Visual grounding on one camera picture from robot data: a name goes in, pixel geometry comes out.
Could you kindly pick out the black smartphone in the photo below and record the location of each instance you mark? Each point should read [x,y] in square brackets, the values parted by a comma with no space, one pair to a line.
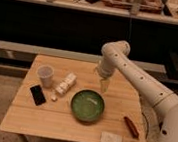
[38,95]

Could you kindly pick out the green ceramic bowl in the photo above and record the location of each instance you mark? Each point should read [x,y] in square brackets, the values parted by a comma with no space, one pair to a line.
[87,105]

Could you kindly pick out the white square sponge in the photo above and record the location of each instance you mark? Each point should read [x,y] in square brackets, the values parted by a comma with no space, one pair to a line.
[110,137]

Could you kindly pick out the clear plastic cup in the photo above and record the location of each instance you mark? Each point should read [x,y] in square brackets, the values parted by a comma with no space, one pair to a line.
[45,74]

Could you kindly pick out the brown woven basket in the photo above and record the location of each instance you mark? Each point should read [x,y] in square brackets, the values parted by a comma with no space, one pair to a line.
[153,6]

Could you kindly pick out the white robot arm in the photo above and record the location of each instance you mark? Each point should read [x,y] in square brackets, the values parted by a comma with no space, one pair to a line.
[161,98]

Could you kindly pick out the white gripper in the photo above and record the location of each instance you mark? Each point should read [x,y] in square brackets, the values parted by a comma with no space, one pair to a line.
[105,71]

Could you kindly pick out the white plastic bottle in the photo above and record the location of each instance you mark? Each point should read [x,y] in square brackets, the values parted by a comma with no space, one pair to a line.
[66,84]

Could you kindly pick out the wooden table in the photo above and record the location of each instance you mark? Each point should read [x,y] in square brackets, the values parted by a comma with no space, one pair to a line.
[76,120]

